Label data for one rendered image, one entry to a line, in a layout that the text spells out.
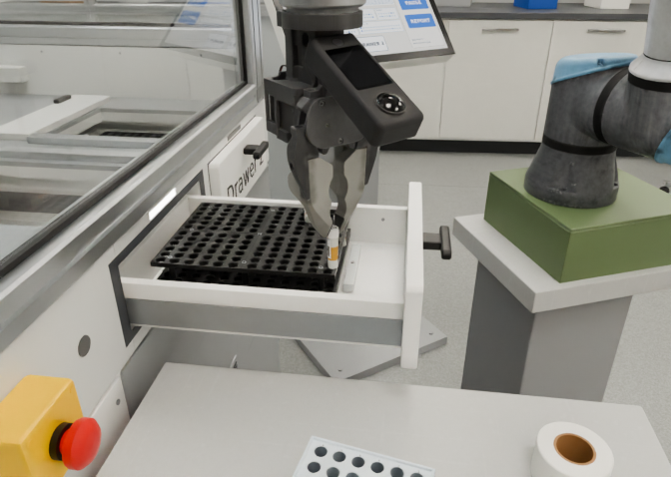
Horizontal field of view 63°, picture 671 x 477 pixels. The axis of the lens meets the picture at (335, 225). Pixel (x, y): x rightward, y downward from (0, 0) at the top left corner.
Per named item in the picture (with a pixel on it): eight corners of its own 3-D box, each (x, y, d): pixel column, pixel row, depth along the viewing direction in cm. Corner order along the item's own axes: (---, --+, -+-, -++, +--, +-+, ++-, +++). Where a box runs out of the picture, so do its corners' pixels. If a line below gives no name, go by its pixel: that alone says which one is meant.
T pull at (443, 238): (447, 234, 72) (448, 224, 72) (450, 261, 66) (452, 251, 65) (420, 232, 73) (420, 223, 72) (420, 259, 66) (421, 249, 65)
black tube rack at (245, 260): (350, 249, 81) (350, 210, 78) (335, 320, 66) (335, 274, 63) (206, 239, 84) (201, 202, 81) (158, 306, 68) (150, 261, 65)
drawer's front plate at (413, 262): (416, 245, 86) (421, 181, 81) (416, 372, 60) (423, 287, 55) (404, 244, 86) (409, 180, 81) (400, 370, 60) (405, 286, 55)
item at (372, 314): (405, 241, 84) (407, 206, 81) (400, 350, 61) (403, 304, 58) (156, 226, 89) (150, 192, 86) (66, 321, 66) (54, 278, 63)
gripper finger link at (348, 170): (335, 209, 61) (333, 129, 57) (367, 229, 57) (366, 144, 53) (312, 217, 60) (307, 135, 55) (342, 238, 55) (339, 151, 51)
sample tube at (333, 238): (325, 265, 58) (324, 227, 56) (335, 262, 58) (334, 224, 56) (331, 270, 57) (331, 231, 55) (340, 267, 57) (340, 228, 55)
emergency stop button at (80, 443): (110, 442, 47) (101, 407, 45) (85, 482, 43) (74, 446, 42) (77, 438, 47) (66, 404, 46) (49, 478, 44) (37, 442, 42)
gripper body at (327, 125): (328, 125, 59) (327, 4, 53) (376, 147, 52) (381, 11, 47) (264, 137, 55) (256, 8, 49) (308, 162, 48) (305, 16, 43)
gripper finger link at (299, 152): (327, 190, 54) (330, 102, 51) (336, 195, 53) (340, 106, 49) (285, 198, 52) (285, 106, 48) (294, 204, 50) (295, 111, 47)
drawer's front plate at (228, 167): (267, 166, 117) (264, 116, 113) (225, 227, 92) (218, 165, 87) (259, 166, 118) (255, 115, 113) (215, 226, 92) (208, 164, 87)
